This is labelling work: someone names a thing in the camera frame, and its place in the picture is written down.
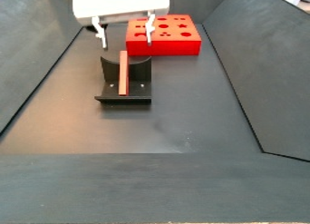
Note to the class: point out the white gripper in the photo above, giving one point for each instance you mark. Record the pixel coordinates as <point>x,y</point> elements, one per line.
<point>113,11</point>

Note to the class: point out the red double-square peg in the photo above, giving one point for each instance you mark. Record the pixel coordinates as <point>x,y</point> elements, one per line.
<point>123,74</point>

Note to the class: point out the red shape-sorting board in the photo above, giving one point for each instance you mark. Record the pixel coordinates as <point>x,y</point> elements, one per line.
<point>174,38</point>

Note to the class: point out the black regrasp fixture stand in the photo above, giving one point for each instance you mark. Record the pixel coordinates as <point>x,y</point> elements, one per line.
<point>139,80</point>

